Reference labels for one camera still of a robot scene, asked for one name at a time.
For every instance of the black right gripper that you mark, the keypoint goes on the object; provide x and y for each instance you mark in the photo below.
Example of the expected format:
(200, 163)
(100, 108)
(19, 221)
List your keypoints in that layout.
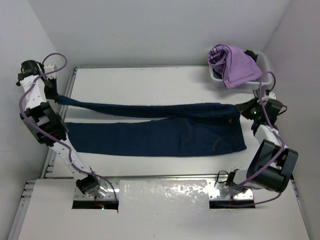
(244, 108)

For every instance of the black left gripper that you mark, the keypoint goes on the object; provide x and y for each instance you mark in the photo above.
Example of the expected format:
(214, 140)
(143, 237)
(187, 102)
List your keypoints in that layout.
(54, 94)

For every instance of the dark blue denim trousers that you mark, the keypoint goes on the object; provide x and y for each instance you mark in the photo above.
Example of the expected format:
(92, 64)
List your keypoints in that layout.
(183, 130)

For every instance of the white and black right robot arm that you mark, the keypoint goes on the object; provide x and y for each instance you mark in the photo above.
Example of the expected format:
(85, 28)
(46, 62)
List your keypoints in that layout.
(272, 166)

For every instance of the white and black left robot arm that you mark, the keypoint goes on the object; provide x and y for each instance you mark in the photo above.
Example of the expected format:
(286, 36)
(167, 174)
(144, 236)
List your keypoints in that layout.
(39, 83)

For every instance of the white plastic basket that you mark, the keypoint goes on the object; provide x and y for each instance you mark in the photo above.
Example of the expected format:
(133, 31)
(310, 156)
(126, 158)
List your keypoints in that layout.
(266, 79)

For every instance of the purple folded garment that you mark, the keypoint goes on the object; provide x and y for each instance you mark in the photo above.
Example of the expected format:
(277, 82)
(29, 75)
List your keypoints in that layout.
(235, 67)

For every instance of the black garment in basket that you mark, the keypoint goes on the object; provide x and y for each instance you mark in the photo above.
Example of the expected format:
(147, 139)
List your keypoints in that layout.
(252, 54)

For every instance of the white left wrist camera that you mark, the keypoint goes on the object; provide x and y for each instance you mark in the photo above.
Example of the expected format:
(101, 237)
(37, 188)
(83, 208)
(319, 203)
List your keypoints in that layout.
(50, 71)

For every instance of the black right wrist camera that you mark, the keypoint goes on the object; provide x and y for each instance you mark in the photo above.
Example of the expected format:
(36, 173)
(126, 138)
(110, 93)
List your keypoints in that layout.
(273, 107)

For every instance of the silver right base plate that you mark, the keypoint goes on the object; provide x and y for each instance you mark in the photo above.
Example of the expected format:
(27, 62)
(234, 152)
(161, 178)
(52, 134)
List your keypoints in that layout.
(219, 192)

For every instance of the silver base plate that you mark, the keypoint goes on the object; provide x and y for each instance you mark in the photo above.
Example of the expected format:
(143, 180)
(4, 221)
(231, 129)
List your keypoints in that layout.
(102, 191)
(219, 192)

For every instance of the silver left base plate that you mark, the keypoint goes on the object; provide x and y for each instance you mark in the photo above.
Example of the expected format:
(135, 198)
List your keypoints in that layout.
(102, 191)

